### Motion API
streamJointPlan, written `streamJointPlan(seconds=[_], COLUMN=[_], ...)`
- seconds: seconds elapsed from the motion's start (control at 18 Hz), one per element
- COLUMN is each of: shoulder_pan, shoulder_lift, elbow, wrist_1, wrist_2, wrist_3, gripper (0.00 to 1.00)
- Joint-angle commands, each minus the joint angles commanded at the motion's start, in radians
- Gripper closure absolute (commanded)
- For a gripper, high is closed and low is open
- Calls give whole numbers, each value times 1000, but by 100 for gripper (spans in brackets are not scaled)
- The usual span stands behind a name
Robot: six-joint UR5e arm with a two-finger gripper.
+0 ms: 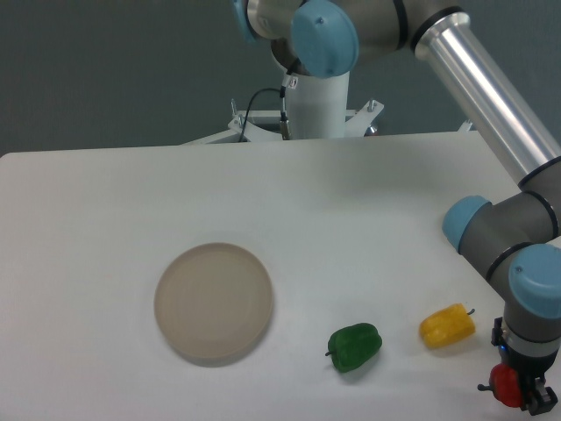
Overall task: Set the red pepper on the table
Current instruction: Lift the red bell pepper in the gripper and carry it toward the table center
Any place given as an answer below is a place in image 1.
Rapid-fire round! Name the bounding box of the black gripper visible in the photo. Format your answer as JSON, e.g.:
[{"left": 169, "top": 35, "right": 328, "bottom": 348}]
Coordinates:
[{"left": 491, "top": 318, "right": 557, "bottom": 416}]

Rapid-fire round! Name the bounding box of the red bell pepper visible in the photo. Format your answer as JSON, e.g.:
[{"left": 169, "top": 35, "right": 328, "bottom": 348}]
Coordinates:
[{"left": 477, "top": 363, "right": 523, "bottom": 408}]

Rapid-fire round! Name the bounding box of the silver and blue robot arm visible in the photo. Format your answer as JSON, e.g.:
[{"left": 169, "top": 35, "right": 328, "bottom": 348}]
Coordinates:
[{"left": 232, "top": 1, "right": 560, "bottom": 416}]

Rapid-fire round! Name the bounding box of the yellow bell pepper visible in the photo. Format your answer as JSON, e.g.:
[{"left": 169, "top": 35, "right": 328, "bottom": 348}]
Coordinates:
[{"left": 419, "top": 303, "right": 476, "bottom": 349}]

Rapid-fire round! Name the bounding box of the green bell pepper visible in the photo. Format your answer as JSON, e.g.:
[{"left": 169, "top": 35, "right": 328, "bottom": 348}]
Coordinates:
[{"left": 325, "top": 323, "right": 383, "bottom": 374}]

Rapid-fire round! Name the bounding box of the beige round plate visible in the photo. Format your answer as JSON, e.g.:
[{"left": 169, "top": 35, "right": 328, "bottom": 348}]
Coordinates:
[{"left": 153, "top": 243, "right": 273, "bottom": 367}]

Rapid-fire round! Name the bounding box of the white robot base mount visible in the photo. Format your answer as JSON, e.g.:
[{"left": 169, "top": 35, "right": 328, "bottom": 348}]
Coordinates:
[{"left": 181, "top": 69, "right": 474, "bottom": 146}]

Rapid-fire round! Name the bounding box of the black cable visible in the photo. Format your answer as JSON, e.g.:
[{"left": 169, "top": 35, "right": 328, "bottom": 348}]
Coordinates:
[{"left": 238, "top": 59, "right": 302, "bottom": 144}]

